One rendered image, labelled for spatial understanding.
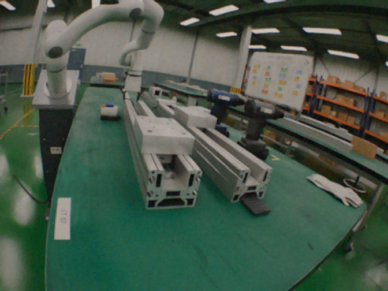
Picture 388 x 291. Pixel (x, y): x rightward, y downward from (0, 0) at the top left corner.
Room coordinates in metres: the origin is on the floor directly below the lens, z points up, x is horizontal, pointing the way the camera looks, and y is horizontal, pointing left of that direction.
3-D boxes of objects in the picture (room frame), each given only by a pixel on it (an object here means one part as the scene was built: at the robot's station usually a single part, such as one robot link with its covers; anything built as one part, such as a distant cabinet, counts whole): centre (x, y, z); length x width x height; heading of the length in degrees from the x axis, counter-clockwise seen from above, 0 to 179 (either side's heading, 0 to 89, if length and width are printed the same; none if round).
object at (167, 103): (1.16, 0.23, 0.83); 0.12 x 0.09 x 0.10; 116
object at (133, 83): (1.22, 0.45, 0.95); 0.10 x 0.07 x 0.11; 116
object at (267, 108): (0.76, -0.26, 0.89); 0.20 x 0.08 x 0.22; 104
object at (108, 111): (0.88, 0.42, 0.81); 0.10 x 0.08 x 0.06; 116
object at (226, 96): (0.91, -0.11, 0.89); 0.20 x 0.08 x 0.22; 98
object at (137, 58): (1.21, 0.46, 1.09); 0.09 x 0.08 x 0.13; 119
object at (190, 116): (0.76, 0.02, 0.87); 0.16 x 0.11 x 0.07; 26
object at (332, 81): (8.33, -6.70, 1.58); 2.83 x 0.98 x 3.15; 31
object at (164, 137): (0.45, 0.08, 0.87); 0.16 x 0.11 x 0.07; 26
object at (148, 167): (0.68, 0.19, 0.82); 0.80 x 0.10 x 0.09; 26
